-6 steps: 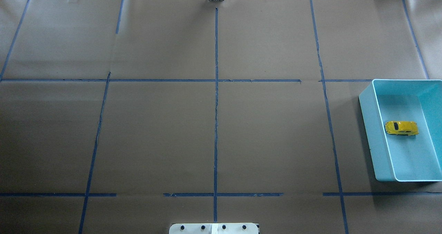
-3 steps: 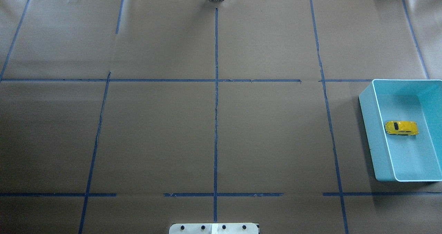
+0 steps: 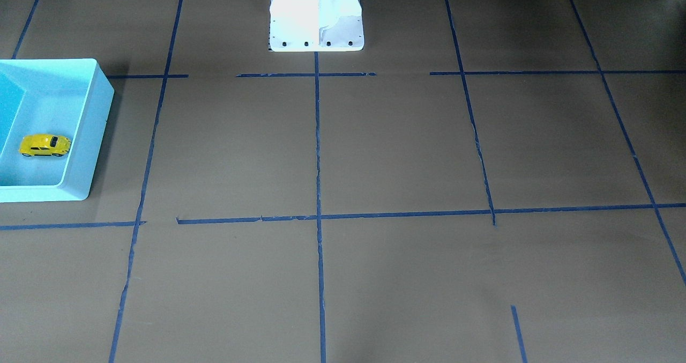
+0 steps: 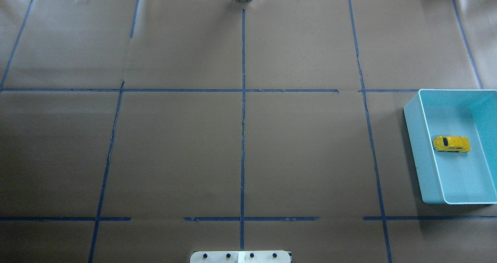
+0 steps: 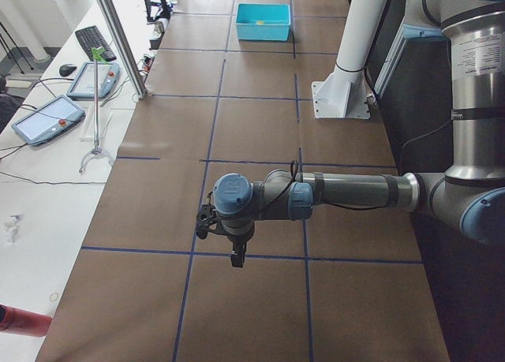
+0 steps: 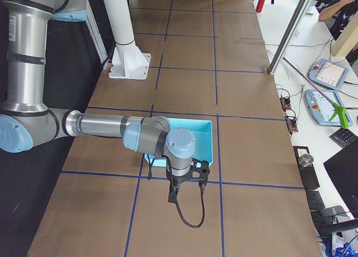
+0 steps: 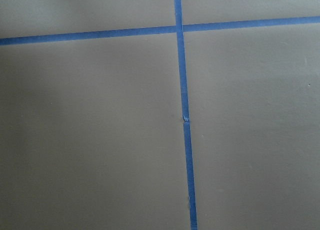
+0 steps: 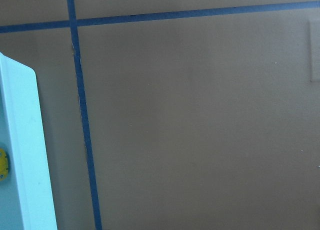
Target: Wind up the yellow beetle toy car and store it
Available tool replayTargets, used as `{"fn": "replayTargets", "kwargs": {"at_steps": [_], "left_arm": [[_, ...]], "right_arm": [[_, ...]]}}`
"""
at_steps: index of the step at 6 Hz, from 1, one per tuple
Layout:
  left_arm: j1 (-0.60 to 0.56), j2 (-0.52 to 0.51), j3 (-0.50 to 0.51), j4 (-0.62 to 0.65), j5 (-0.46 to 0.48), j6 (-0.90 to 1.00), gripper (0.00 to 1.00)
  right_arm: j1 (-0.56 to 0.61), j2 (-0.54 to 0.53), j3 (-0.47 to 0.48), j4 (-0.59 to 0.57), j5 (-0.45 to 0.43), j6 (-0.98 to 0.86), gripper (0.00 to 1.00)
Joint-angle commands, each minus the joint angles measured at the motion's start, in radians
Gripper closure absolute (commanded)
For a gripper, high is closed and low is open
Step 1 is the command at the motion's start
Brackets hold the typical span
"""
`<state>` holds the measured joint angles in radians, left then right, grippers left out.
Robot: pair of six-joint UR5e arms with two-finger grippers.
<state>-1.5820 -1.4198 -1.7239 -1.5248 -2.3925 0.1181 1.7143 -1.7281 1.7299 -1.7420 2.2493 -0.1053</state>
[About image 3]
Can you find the yellow beetle toy car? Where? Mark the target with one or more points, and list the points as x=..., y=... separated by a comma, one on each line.
x=45, y=145

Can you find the brown paper table cover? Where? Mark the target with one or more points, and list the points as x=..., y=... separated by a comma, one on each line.
x=486, y=181

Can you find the light blue plastic bin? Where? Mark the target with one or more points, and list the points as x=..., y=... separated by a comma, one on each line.
x=68, y=97

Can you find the white metal bracket plate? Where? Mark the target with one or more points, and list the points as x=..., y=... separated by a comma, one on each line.
x=306, y=26

